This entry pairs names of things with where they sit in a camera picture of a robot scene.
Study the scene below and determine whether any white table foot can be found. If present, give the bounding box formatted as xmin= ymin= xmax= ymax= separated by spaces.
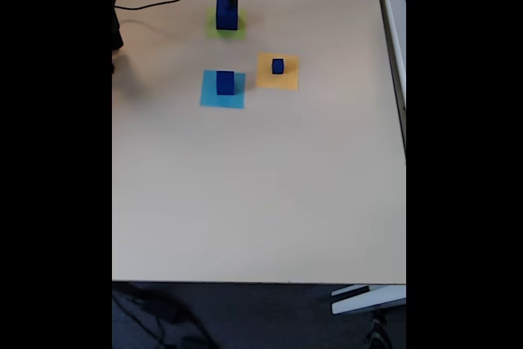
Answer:
xmin=330 ymin=284 xmax=407 ymax=316

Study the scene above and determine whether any green paper square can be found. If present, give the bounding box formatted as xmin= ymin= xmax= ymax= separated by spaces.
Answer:
xmin=205 ymin=7 xmax=248 ymax=42

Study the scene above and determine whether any orange paper square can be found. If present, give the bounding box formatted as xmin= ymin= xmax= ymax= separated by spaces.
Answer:
xmin=255 ymin=52 xmax=300 ymax=92

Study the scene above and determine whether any light blue paper square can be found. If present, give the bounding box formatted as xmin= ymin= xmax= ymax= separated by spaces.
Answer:
xmin=199 ymin=69 xmax=247 ymax=110

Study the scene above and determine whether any medium blue cube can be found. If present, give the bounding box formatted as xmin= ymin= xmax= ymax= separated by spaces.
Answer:
xmin=216 ymin=70 xmax=236 ymax=96

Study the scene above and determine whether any large blue cube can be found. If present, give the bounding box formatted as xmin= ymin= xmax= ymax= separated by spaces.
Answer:
xmin=215 ymin=0 xmax=239 ymax=32

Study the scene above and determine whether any white neighbouring table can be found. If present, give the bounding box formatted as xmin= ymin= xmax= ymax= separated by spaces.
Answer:
xmin=371 ymin=0 xmax=407 ymax=166

